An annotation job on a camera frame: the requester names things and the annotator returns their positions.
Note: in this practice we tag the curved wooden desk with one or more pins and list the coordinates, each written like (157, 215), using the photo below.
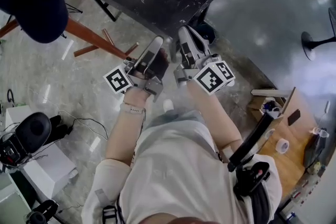
(294, 144)

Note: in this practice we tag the black bar device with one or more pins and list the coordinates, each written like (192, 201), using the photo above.
(252, 143)

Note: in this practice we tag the white remote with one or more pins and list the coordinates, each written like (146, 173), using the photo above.
(327, 107)

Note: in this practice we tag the brown wooden coat rack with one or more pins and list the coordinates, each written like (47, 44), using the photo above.
(92, 36)

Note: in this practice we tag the person's white shoe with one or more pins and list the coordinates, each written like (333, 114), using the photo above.
(168, 105)

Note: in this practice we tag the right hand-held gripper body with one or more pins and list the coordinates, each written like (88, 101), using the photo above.
(210, 80)

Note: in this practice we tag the person's left hand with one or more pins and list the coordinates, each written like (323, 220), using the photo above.
(136, 97)

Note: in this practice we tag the black marble table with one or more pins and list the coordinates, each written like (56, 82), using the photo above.
(178, 0)

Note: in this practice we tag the black padded seat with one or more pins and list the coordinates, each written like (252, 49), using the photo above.
(36, 128)

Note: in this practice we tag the cardboard box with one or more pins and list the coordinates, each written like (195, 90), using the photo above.
(256, 106)

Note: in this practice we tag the white tape roll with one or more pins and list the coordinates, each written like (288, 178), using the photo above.
(286, 149)

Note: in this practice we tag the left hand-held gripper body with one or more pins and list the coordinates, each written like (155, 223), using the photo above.
(116, 80)

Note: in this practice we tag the black headphones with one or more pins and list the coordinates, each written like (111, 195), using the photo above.
(35, 217)

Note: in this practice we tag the person's grey trousers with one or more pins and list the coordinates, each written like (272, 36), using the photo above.
(181, 118)

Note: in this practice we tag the black bag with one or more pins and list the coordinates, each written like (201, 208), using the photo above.
(313, 149)

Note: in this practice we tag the small black folded object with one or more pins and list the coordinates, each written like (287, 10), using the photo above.
(294, 117)

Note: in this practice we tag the person's left forearm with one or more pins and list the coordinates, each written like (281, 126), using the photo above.
(123, 139)

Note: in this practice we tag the white wrist watch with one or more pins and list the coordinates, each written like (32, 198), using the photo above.
(132, 108)

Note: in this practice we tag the clear plastic bottle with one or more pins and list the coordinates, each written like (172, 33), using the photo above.
(323, 133)

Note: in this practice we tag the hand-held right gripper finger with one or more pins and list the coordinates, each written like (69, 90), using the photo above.
(187, 49)
(200, 46)

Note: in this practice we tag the white box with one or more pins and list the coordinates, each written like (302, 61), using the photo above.
(50, 165)

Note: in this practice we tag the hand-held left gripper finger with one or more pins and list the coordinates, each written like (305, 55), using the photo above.
(151, 55)
(160, 65)

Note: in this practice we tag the person's white shirt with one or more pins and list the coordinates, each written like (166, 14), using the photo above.
(178, 173)

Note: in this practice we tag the person's right forearm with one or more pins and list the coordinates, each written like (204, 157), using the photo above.
(212, 118)

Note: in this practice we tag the black waste bin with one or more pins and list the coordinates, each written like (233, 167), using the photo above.
(207, 31)

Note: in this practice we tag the black pedestal fan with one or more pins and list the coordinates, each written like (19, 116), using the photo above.
(307, 44)

